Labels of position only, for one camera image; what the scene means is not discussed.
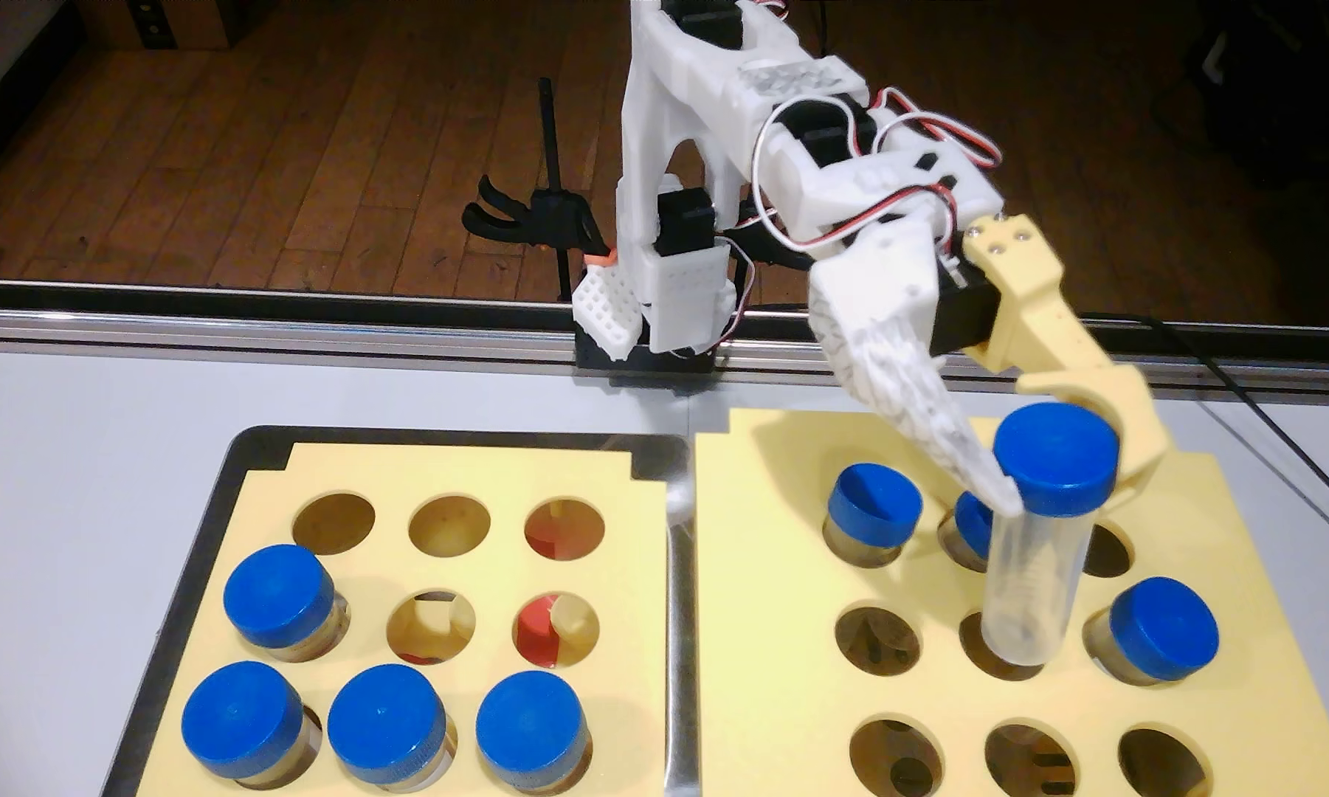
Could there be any aluminium table rail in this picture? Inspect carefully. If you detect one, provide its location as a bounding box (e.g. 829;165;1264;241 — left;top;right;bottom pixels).
0;277;1329;394

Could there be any small yellow foam rack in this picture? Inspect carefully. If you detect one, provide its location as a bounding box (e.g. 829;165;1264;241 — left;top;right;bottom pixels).
136;441;671;797

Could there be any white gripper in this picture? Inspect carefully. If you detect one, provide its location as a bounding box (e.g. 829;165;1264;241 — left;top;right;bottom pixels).
755;144;1173;520

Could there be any blue capped test tube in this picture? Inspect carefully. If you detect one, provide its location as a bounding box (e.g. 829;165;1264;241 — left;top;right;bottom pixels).
326;664;458;792
939;490;998;573
822;463;925;568
979;401;1122;668
476;671;593;796
1083;576;1221;688
180;660;322;790
222;542;350;662

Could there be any black bag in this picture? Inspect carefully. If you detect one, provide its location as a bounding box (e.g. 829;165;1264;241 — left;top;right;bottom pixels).
1151;0;1329;190

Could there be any metal tray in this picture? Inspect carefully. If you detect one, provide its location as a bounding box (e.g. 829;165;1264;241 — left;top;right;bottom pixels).
100;424;701;797

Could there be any large yellow foam rack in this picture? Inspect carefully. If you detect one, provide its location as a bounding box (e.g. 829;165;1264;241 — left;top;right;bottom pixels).
695;406;1329;797

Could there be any red support under rack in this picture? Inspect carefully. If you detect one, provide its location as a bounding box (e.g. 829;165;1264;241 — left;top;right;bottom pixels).
396;518;606;669

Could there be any black cable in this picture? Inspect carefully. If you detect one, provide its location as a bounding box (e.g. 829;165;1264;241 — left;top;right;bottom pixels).
1068;310;1329;505

